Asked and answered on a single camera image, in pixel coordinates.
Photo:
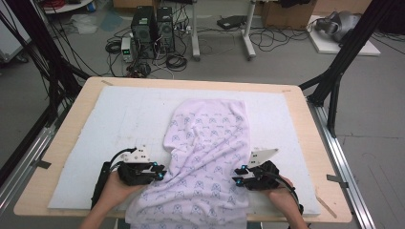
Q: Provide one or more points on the round white table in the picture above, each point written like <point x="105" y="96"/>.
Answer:
<point x="65" y="7"/>

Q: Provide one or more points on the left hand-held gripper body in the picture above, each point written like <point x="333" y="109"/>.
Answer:
<point x="133" y="173"/>

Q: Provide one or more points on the person's right hand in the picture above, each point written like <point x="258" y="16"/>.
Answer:
<point x="283" y="198"/>

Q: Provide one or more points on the narrow black computer tower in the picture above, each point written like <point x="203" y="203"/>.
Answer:
<point x="165" y="30"/>

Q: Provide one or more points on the black metal frame strut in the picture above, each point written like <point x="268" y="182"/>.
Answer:
<point x="348" y="51"/>
<point x="35" y="38"/>

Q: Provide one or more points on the clear plastic bag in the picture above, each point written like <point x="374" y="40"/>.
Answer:
<point x="83" y="24"/>

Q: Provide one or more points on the person's left hand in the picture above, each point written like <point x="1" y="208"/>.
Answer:
<point x="119" y="191"/>

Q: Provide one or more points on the white metal stand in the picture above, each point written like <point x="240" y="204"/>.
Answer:
<point x="195" y="38"/>

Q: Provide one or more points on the grey rounded device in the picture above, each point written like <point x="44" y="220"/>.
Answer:
<point x="340" y="24"/>

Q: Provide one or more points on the teal floor sheet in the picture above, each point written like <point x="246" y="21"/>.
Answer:
<point x="112" y="20"/>

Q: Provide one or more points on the white grid foam mat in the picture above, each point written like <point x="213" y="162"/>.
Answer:
<point x="127" y="120"/>

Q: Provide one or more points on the grey tape strip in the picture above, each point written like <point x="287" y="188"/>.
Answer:
<point x="336" y="180"/>

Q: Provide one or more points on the brown cardboard box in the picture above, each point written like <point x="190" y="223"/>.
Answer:
<point x="286" y="17"/>

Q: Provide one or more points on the black tape strip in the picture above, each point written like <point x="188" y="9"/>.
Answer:
<point x="42" y="164"/>

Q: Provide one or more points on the thin wooden stick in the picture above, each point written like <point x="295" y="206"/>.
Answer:
<point x="325" y="205"/>

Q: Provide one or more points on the wide black computer tower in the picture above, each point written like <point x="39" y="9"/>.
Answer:
<point x="142" y="30"/>

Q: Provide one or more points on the pale pink printed towel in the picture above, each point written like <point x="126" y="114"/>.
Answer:
<point x="200" y="152"/>

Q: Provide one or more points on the aluminium rail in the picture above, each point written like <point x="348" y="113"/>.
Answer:
<point x="337" y="152"/>
<point x="28" y="159"/>

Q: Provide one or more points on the white floor board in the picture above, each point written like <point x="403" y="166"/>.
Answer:
<point x="324" y="46"/>

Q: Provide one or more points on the flat black device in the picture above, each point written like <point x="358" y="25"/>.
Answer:
<point x="231" y="21"/>

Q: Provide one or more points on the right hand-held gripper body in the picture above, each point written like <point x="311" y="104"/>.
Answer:
<point x="264" y="179"/>

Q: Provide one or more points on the white power supply unit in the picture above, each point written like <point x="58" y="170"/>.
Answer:
<point x="127" y="49"/>

